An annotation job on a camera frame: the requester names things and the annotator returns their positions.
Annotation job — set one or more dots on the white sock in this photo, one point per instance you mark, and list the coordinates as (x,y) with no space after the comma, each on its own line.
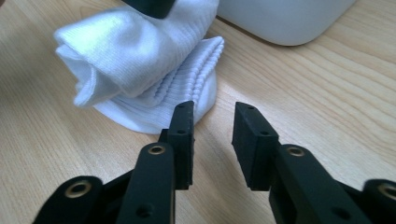
(134,68)

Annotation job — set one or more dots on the white compartment box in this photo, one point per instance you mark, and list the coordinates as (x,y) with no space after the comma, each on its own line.
(283,18)

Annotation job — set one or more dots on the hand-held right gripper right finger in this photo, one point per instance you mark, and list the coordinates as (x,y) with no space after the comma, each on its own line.
(261,155)

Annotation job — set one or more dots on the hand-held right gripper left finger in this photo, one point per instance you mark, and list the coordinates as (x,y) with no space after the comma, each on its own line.
(174,155)

